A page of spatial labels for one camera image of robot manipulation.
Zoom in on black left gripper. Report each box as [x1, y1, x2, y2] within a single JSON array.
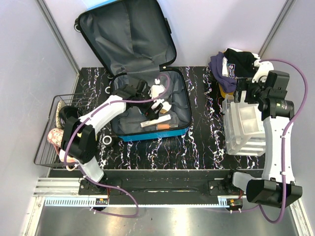
[[136, 87, 163, 121]]

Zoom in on white cosmetic tube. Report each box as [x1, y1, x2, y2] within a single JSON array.
[[140, 115, 171, 128]]

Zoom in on purple garment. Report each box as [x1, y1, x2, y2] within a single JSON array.
[[209, 48, 241, 93]]

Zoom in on black garment with label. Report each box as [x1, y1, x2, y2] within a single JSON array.
[[224, 48, 259, 81]]

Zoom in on orange plastic basket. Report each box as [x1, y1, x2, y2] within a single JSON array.
[[219, 84, 234, 99]]

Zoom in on white divided organizer tray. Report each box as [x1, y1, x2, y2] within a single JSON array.
[[222, 94, 266, 156]]

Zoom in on blue fish-print suitcase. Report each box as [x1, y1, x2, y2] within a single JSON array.
[[75, 0, 192, 146]]

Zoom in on white pink-tipped bottle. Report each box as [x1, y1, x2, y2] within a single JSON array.
[[151, 99, 164, 110]]

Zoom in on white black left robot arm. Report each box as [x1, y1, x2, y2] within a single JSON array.
[[60, 74, 170, 195]]

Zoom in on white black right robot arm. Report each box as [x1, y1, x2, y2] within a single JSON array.
[[223, 70, 303, 208]]

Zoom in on brown small tube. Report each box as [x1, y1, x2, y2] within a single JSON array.
[[156, 124, 178, 130]]

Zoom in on black bowl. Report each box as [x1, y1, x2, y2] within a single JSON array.
[[58, 106, 81, 128]]

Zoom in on plain pink mug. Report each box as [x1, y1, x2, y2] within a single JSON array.
[[59, 149, 79, 172]]

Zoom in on pink patterned cup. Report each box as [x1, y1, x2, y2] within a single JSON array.
[[47, 128, 63, 148]]

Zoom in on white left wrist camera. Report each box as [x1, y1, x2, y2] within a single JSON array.
[[150, 79, 165, 98]]

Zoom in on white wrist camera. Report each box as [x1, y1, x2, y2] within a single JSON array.
[[150, 79, 165, 98], [252, 59, 274, 83]]

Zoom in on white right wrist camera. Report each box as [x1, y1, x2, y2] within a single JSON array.
[[252, 59, 274, 83]]

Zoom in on black wire dish rack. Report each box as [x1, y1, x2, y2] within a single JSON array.
[[33, 92, 98, 169]]

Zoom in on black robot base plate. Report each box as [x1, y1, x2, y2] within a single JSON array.
[[46, 168, 281, 197]]

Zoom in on aluminium frame rail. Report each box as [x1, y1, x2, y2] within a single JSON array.
[[22, 178, 314, 236]]

